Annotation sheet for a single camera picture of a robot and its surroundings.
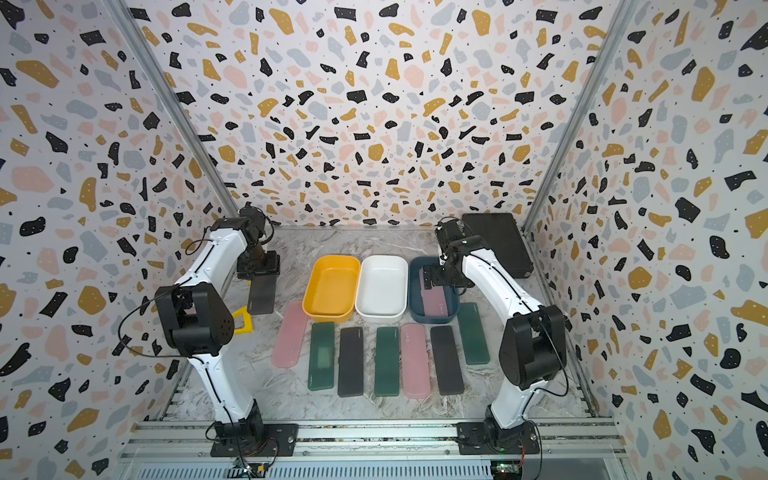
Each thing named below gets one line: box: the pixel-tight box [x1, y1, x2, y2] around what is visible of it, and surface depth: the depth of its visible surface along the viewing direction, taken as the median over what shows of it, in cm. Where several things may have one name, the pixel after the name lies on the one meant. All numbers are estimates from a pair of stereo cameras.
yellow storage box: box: [302, 255, 361, 323], surface depth 103 cm
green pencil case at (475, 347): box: [457, 302, 490, 365], surface depth 94 cm
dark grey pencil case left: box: [338, 327, 363, 398], surface depth 87 cm
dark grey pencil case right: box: [430, 325, 465, 396], surface depth 87 cm
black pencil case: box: [248, 275, 277, 315], surface depth 89 cm
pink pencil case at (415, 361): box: [401, 324, 431, 399], surface depth 88 cm
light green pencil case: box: [308, 322, 335, 391], surface depth 88 cm
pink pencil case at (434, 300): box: [420, 276, 449, 317], surface depth 100 cm
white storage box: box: [355, 255, 409, 321], surface depth 105 cm
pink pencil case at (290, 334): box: [272, 301, 308, 368], surface depth 92 cm
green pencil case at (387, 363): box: [375, 327, 400, 397], surface depth 87 cm
